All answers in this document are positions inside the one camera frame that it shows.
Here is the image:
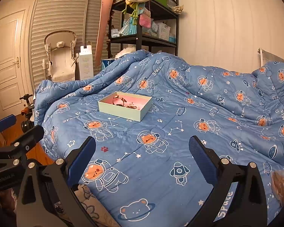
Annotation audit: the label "blue tissue pack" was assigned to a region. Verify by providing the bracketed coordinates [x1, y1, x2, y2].
[101, 58, 116, 71]

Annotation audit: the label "white baby high chair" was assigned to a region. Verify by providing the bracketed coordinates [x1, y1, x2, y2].
[41, 31, 80, 82]

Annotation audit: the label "white fluffy cloth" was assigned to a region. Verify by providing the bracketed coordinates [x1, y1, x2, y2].
[115, 46, 137, 59]

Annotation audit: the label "blue containers on shelf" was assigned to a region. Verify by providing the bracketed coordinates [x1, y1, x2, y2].
[119, 18, 140, 37]

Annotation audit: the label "white panel door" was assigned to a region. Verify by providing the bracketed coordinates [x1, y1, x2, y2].
[0, 9, 31, 121]

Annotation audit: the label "white metal frame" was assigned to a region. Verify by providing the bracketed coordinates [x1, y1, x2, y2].
[257, 48, 284, 74]

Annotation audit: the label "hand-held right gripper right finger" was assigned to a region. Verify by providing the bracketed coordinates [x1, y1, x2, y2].
[186, 135, 268, 227]

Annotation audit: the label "white plastic basket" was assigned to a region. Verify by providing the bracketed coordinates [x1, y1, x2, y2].
[156, 22, 171, 41]

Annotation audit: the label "khaki strap wristwatch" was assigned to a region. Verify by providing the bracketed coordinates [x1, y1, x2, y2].
[112, 95, 126, 107]

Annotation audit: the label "patterned beige pillow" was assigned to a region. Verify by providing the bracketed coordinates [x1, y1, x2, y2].
[71, 184, 122, 227]

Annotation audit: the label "small tricycle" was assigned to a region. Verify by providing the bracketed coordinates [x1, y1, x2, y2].
[19, 94, 37, 133]

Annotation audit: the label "tall white carton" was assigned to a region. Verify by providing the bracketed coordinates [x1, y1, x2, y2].
[79, 41, 94, 80]

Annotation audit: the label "mint box with pink lining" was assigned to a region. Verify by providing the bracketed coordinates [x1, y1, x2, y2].
[98, 91, 153, 123]

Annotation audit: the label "pink hanging cloth strip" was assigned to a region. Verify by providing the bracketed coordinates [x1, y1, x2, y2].
[95, 0, 116, 67]

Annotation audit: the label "louvred wardrobe door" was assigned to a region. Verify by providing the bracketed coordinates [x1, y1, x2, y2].
[28, 0, 123, 93]

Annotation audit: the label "black shelf rack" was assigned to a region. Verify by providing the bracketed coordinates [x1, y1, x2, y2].
[107, 0, 180, 59]

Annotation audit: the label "pink knitted pouch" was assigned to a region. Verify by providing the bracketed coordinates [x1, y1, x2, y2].
[139, 13, 152, 28]

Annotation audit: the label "green hanging toy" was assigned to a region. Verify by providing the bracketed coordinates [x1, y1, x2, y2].
[121, 2, 139, 26]

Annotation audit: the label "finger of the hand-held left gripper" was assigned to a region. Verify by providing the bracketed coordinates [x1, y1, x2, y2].
[0, 114, 17, 145]
[0, 125, 45, 173]

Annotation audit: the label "blue astronaut bear printed blanket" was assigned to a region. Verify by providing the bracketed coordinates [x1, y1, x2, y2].
[34, 50, 284, 227]

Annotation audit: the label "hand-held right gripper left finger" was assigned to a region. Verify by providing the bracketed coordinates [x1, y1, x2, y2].
[16, 136, 98, 227]

